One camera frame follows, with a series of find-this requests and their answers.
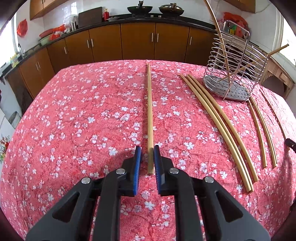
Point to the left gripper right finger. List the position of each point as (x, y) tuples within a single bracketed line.
[(204, 210)]

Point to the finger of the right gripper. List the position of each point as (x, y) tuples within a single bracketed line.
[(291, 144)]

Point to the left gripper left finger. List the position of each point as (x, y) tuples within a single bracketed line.
[(92, 207)]

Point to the dark chopstick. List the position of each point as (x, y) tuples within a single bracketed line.
[(276, 115)]

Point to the lower wooden kitchen cabinets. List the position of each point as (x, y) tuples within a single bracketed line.
[(127, 41)]

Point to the cream wooden side table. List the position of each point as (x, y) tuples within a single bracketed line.
[(276, 79)]

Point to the red floral tablecloth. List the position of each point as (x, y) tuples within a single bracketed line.
[(89, 118)]

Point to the red bag on side table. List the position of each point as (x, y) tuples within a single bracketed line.
[(236, 19)]

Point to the yellow detergent bottle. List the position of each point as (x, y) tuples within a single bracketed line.
[(14, 60)]

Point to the green bowl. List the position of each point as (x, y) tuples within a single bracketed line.
[(45, 40)]

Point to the lidded dark wok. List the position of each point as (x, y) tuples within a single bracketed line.
[(171, 9)]

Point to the dark cutting board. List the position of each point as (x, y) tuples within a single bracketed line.
[(90, 17)]

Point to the red sauce bottle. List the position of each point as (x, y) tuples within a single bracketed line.
[(106, 15)]

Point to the black wok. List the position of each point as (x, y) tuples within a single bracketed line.
[(140, 9)]

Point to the wire utensil holder basket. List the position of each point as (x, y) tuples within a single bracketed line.
[(240, 51)]

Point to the red plastic bag on wall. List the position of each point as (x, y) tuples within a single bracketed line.
[(22, 28)]

